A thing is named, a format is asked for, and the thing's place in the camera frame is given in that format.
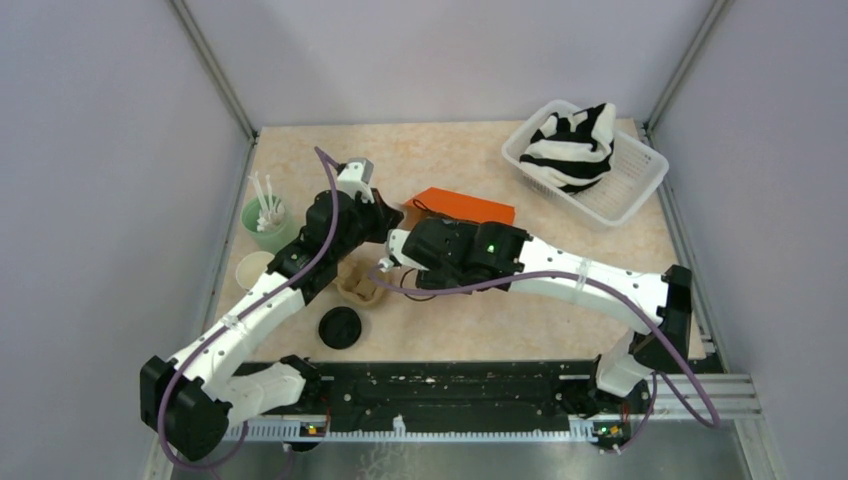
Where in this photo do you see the brown cardboard cup carrier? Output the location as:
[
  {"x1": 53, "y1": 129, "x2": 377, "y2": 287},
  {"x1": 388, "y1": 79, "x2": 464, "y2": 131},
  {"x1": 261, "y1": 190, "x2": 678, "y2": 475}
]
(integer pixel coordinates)
[{"x1": 334, "y1": 258, "x2": 386, "y2": 308}]

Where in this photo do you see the green cup with white stirrers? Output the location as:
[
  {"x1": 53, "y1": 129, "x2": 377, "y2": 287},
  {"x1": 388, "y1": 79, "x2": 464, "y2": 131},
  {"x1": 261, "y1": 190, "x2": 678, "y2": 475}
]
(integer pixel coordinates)
[{"x1": 240, "y1": 171, "x2": 299, "y2": 254}]

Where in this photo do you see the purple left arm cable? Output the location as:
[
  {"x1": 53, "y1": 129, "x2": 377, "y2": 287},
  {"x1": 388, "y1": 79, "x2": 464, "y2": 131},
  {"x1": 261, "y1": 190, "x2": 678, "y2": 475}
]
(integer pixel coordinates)
[{"x1": 157, "y1": 145, "x2": 342, "y2": 478}]

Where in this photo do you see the orange paper bag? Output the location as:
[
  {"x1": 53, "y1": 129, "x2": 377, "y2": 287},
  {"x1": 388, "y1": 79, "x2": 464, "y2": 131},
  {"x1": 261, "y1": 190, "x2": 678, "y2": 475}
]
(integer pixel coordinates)
[{"x1": 402, "y1": 187, "x2": 517, "y2": 303}]

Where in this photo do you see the stack of black cup lids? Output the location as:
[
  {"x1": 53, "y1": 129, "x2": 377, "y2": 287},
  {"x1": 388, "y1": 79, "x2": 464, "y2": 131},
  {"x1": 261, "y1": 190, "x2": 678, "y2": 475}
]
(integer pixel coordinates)
[{"x1": 318, "y1": 306, "x2": 363, "y2": 350}]

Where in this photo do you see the white cable duct strip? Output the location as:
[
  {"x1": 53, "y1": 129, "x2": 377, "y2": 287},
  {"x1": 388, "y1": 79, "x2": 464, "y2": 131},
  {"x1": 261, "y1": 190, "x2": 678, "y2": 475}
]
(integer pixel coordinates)
[{"x1": 244, "y1": 415, "x2": 599, "y2": 444}]

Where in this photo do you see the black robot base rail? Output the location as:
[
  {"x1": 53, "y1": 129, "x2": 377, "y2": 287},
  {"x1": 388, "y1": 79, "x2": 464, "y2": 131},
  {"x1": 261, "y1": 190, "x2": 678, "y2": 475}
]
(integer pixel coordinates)
[{"x1": 258, "y1": 357, "x2": 654, "y2": 435}]

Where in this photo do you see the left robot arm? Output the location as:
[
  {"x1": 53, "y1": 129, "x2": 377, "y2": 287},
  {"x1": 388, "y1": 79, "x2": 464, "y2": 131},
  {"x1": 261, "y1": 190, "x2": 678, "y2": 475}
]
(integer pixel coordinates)
[{"x1": 140, "y1": 154, "x2": 403, "y2": 462}]

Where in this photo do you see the stack of green paper cups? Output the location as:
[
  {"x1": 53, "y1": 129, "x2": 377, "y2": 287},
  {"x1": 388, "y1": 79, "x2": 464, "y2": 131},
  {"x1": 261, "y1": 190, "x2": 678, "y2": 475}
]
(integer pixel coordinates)
[{"x1": 235, "y1": 251, "x2": 274, "y2": 291}]

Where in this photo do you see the white plastic basket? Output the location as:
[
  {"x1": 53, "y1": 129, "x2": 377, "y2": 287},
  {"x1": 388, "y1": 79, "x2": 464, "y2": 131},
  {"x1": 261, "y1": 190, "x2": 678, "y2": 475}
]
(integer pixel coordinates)
[{"x1": 501, "y1": 99, "x2": 669, "y2": 231}]

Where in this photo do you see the black and white striped cloth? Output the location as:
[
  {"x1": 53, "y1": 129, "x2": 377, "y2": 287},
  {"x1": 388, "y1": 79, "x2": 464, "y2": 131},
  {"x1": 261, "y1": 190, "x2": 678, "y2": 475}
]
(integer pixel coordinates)
[{"x1": 519, "y1": 103, "x2": 617, "y2": 194}]

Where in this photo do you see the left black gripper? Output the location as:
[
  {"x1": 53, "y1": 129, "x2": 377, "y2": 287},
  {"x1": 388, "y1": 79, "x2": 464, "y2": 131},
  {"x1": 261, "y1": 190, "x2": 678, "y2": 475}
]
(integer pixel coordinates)
[{"x1": 332, "y1": 186, "x2": 404, "y2": 261}]

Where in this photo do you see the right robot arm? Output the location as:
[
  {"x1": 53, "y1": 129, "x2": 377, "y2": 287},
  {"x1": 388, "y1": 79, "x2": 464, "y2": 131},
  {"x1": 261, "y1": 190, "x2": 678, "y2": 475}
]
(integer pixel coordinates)
[{"x1": 378, "y1": 218, "x2": 693, "y2": 412}]

